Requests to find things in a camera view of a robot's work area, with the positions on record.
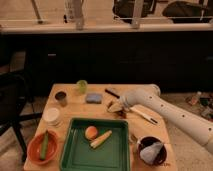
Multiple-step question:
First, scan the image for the orange peach fruit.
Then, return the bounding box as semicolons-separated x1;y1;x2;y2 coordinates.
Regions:
85;126;98;140

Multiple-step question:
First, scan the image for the black office chair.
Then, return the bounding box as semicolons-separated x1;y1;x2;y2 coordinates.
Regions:
0;73;42;161

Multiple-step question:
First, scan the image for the wooden table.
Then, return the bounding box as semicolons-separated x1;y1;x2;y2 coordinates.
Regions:
24;84;177;171

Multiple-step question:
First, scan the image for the dark brown bowl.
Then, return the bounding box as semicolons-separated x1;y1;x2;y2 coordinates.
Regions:
137;137;167;166

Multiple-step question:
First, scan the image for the blue sponge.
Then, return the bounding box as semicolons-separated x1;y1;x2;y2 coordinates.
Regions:
85;93;102;104

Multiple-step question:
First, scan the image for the metal fork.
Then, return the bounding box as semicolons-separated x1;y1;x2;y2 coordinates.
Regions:
130;134;140;144

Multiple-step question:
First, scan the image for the green plastic cup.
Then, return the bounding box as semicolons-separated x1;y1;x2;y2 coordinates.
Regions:
77;80;87;94

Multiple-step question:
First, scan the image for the dark rectangular brush block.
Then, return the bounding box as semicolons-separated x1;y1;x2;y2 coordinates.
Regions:
105;88;120;98

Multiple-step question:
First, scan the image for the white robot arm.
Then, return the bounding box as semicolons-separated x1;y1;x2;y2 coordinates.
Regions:
106;84;213;155

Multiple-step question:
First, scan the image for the green cucumber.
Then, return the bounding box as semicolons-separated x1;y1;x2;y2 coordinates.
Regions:
40;131;49;160

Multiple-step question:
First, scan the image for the green plastic tray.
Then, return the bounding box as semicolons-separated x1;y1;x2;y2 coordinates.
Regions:
60;118;130;171

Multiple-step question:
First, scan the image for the grey crumpled cloth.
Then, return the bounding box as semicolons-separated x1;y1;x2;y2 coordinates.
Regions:
139;142;163;164

